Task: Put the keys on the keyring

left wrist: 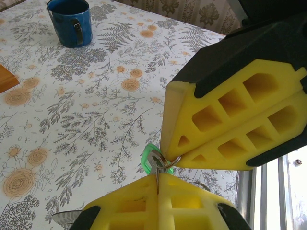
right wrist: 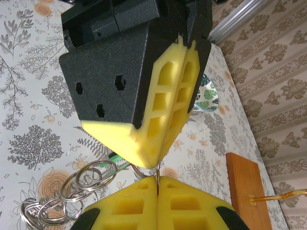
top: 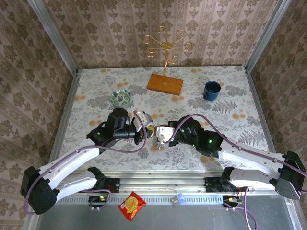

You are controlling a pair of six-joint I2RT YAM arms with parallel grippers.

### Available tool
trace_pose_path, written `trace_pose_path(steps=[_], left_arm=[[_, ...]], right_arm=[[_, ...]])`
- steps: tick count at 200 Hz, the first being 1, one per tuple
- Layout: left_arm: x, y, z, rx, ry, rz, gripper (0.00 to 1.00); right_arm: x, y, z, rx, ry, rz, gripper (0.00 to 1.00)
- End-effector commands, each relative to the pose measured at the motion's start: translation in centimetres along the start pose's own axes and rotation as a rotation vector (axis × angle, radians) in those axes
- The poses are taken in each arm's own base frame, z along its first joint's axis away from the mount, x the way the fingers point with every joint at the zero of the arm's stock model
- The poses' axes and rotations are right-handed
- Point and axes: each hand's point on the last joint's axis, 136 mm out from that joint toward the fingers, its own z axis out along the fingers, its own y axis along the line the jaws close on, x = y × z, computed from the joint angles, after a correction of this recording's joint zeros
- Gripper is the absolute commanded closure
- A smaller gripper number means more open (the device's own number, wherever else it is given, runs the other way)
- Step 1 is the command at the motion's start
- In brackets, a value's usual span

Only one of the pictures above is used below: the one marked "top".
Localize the small blue grey box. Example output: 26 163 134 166
170 193 186 208

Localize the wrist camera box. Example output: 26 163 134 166
132 109 154 132
153 126 176 145

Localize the red snack packet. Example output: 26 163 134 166
118 191 147 222

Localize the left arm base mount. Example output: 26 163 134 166
77 177 120 194

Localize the controller board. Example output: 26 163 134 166
222 195 243 212
88 195 113 212

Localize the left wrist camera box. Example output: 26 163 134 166
132 109 154 132

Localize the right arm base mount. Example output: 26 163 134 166
205 177 250 193

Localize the dark blue mug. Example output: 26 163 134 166
203 80 222 101

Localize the grey slotted cable duct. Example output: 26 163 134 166
42 194 225 205

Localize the gold stand on wooden base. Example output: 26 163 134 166
141 25 194 96

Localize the left controller board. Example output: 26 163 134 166
88 195 113 212

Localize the grey metal panel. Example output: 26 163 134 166
23 194 302 230

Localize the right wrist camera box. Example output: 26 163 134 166
153 126 176 145

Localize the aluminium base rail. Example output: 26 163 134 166
33 172 295 194

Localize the right controller board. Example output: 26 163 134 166
222 195 243 212

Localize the aluminium table side rail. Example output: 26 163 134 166
45 69 82 177
243 66 283 174

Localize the aluminium frame post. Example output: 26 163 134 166
27 0 79 76
244 0 292 72

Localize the leaf pattern bowl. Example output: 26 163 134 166
110 89 132 107

